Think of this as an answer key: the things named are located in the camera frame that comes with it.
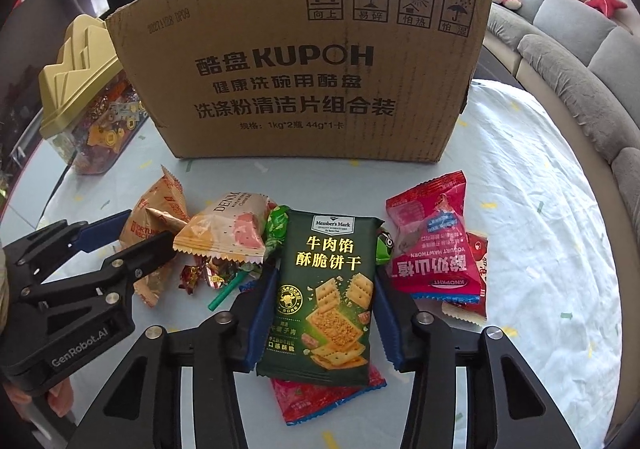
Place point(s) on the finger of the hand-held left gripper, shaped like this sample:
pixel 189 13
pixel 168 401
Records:
pixel 106 231
pixel 150 250

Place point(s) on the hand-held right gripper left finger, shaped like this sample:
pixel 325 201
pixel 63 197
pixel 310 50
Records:
pixel 254 329

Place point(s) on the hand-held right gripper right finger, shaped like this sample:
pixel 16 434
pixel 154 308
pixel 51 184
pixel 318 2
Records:
pixel 391 329

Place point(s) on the orange snack packet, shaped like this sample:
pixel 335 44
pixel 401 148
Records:
pixel 155 199

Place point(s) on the green cracker packet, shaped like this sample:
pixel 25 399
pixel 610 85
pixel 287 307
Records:
pixel 325 279

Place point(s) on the red snack packet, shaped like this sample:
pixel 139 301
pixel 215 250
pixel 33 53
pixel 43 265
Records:
pixel 477 274
pixel 320 399
pixel 430 249

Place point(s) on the brown cardboard box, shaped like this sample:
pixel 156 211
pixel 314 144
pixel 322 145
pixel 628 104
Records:
pixel 300 29

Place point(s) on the cream and pink snack packet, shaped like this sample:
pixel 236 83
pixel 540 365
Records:
pixel 225 224

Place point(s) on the candy jar with gold lid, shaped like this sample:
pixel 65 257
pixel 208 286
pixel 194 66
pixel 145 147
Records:
pixel 80 69

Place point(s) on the white printed tablecloth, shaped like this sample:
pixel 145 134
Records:
pixel 525 229

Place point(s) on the grey sofa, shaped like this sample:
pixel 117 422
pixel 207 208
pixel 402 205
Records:
pixel 575 54

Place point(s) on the red star plush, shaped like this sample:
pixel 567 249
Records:
pixel 606 1

